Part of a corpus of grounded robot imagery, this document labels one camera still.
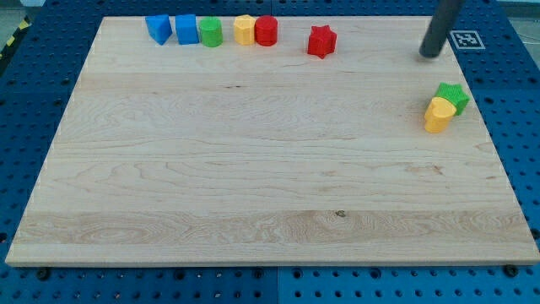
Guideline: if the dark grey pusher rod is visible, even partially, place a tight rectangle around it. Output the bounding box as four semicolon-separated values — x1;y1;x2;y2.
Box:
418;0;465;58

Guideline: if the blue triangle block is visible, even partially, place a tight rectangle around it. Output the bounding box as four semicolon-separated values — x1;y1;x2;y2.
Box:
145;14;172;46

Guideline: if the wooden board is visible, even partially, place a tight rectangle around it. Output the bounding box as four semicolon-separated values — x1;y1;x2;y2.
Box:
6;17;539;267

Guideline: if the yellow hexagon block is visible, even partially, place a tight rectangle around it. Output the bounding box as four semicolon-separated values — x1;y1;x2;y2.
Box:
233;14;256;46

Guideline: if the green cylinder block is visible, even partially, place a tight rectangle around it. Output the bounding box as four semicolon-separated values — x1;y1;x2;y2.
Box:
199;16;223;47

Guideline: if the blue cube block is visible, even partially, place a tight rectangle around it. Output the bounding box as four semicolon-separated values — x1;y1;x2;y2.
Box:
175;14;199;45

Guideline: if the green star block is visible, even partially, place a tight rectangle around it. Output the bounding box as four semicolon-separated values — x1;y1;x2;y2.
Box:
435;82;471;116

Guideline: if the red star block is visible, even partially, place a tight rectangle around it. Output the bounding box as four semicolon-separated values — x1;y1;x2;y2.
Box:
307;24;338;59

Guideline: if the yellow heart block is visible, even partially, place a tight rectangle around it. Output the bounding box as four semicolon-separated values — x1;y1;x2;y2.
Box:
424;96;456;133

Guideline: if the red cylinder block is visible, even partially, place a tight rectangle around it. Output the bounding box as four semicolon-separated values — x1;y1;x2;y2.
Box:
255;15;278;46

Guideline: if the white fiducial marker tag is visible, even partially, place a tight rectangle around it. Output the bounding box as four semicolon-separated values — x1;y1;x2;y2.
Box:
450;30;485;50

